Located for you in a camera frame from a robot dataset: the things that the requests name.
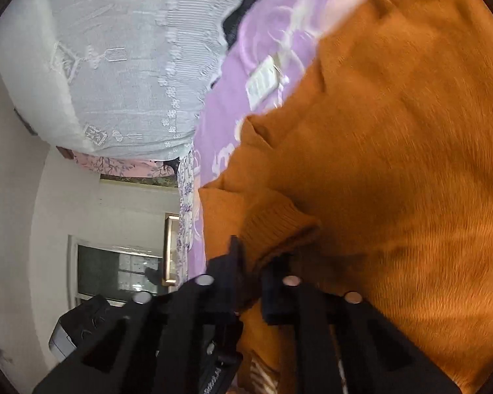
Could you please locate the wooden frame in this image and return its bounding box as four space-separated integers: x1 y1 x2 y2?
163 212 180 287

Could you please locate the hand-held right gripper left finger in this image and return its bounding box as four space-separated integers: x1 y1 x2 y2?
33 236 247 394

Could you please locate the white lace cover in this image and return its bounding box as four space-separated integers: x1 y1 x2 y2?
0 0 274 162

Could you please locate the orange knit sweater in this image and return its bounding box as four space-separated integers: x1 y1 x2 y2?
197 0 493 394

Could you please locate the white framed window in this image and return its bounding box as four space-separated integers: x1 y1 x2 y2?
67 234 168 309

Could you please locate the dark cloth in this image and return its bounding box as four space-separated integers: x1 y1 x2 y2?
221 0 269 47

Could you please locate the white paper clothing tag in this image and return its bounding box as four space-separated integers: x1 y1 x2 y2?
246 55 281 106

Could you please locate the pink floral cloth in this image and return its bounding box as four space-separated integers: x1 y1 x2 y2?
71 150 178 178

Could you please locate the purple floral bed sheet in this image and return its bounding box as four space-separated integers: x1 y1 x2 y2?
176 148 203 289

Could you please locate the purple patterned blanket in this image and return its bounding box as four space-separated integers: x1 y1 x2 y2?
187 0 420 288

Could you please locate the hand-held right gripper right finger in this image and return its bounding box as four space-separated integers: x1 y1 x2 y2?
261 254 463 394

